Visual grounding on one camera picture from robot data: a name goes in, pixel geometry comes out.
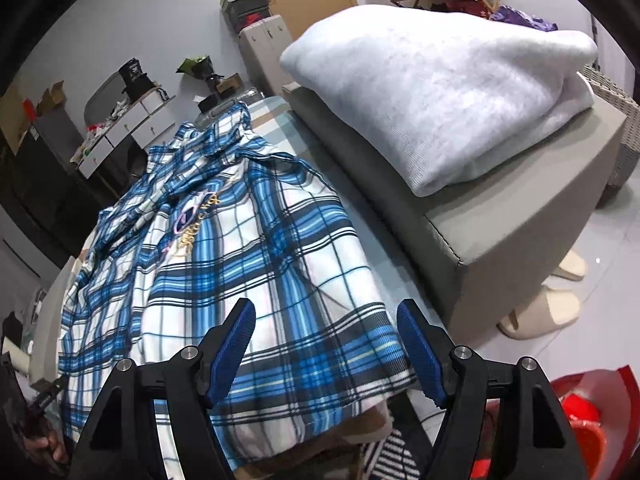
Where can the dark flower bouquet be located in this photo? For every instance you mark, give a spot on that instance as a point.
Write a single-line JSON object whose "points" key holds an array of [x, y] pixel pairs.
{"points": [[200, 66]]}

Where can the grey ottoman bench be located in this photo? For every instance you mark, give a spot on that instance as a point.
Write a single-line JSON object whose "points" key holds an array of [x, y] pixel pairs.
{"points": [[525, 210]]}

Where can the stack of shoe boxes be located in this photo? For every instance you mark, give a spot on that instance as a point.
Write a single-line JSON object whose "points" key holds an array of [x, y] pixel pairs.
{"points": [[247, 5]]}

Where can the checked bed blanket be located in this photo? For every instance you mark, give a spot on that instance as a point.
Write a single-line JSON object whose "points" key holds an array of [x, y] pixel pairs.
{"points": [[375, 260]]}

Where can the blue plaid shirt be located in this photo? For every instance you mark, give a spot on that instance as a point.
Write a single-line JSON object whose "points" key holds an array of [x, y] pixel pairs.
{"points": [[250, 260]]}

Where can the black hat box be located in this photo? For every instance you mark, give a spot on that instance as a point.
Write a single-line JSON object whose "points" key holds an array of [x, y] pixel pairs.
{"points": [[135, 77]]}

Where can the red plastic bag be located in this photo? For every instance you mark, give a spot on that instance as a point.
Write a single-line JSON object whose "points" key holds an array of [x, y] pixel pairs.
{"points": [[585, 410]]}

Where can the beige slipper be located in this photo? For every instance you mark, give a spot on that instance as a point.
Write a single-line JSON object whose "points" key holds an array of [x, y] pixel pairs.
{"points": [[540, 312], [570, 265]]}

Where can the black cabinet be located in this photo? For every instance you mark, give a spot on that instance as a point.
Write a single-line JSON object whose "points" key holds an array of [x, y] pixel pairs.
{"points": [[45, 185]]}

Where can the wicker basket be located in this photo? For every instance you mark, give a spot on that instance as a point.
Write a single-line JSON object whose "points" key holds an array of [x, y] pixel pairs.
{"points": [[622, 110]]}

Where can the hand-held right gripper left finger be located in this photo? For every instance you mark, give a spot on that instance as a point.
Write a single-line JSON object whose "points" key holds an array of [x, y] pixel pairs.
{"points": [[232, 345]]}

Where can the striped rug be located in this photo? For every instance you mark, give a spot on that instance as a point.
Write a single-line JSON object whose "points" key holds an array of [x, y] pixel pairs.
{"points": [[390, 455]]}

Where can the silver suitcase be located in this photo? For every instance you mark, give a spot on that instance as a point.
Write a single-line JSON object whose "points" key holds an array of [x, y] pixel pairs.
{"points": [[225, 117]]}

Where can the white drawer desk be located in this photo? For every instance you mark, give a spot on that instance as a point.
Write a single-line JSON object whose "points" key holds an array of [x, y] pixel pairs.
{"points": [[130, 127]]}

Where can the grey bed panel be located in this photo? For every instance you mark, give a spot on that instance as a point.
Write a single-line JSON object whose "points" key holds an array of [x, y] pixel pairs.
{"points": [[50, 320]]}

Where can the person's left hand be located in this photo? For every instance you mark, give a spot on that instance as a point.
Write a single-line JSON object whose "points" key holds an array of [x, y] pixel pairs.
{"points": [[50, 447]]}

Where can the cardboard box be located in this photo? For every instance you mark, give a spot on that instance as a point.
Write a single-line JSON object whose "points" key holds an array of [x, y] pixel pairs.
{"points": [[15, 120]]}

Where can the beige suitcase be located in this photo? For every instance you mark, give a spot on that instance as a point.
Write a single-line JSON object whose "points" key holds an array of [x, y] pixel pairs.
{"points": [[265, 55]]}

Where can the white paper roll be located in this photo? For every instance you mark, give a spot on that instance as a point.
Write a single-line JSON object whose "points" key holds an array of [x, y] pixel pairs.
{"points": [[17, 360]]}

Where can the purple cloth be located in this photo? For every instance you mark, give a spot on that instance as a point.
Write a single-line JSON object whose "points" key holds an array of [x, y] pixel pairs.
{"points": [[525, 17]]}

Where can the black cloth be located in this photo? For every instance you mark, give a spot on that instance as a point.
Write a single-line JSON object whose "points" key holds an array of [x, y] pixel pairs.
{"points": [[12, 327]]}

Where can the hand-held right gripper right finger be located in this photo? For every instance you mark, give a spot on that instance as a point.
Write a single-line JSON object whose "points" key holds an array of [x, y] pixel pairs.
{"points": [[420, 350]]}

